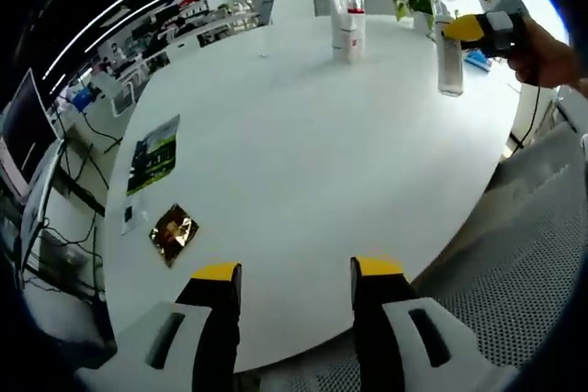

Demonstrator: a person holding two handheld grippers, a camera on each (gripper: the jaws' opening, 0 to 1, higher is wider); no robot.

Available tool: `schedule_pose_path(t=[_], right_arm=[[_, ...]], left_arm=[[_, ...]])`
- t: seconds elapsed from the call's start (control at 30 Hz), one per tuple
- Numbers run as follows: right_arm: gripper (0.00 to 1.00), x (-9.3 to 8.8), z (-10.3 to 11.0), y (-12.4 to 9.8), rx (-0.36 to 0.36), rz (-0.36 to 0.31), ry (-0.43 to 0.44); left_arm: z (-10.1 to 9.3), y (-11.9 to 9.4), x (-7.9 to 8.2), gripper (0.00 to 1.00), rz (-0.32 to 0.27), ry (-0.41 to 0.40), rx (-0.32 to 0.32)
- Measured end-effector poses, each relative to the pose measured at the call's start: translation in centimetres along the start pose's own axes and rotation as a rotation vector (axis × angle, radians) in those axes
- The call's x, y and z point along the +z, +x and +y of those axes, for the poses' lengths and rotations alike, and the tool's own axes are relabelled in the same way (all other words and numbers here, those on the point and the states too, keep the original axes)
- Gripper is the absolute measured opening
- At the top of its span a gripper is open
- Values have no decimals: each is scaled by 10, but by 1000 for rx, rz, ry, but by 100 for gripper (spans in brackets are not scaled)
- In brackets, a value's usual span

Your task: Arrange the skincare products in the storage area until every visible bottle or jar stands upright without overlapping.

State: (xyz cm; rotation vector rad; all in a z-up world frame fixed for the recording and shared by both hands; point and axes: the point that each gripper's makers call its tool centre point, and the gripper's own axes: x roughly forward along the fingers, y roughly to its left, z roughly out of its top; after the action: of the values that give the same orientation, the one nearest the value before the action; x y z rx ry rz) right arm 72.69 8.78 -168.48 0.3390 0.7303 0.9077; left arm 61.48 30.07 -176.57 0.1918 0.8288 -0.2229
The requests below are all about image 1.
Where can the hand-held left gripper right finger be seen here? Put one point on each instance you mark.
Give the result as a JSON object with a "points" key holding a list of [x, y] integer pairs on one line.
{"points": [[376, 318]]}

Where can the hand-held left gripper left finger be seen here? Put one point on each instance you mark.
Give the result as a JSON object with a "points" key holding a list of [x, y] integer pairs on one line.
{"points": [[216, 318]]}

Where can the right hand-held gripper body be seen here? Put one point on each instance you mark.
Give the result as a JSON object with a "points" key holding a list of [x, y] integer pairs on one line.
{"points": [[503, 6]]}

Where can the gold foil packet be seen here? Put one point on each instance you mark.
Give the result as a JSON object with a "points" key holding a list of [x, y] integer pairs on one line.
{"points": [[173, 233]]}

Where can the white red-band skincare bottle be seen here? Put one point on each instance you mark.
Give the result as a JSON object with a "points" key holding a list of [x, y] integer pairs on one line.
{"points": [[357, 34]]}

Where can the white skincare product tube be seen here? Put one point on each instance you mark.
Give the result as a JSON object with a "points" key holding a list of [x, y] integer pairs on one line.
{"points": [[337, 2]]}

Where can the green printed packet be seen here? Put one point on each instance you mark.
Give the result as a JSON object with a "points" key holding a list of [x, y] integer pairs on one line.
{"points": [[156, 153]]}

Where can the blue storage box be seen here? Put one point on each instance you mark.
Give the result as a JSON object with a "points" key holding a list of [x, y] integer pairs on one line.
{"points": [[82, 99]]}

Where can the person's right hand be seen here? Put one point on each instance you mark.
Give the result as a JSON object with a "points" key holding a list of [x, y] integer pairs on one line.
{"points": [[544, 59]]}

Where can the blue tissue pack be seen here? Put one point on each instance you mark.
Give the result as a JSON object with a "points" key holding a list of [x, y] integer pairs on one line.
{"points": [[477, 59]]}

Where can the white mesh office chair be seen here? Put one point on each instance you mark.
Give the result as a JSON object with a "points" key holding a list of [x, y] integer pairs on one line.
{"points": [[505, 249]]}

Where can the standing desk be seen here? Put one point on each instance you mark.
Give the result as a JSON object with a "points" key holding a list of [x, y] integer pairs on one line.
{"points": [[39, 208]]}

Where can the white background office chair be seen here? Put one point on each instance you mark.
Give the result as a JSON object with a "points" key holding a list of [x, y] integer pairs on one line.
{"points": [[115, 86]]}

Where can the computer monitor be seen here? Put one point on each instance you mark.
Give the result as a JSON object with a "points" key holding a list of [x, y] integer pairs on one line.
{"points": [[25, 130]]}

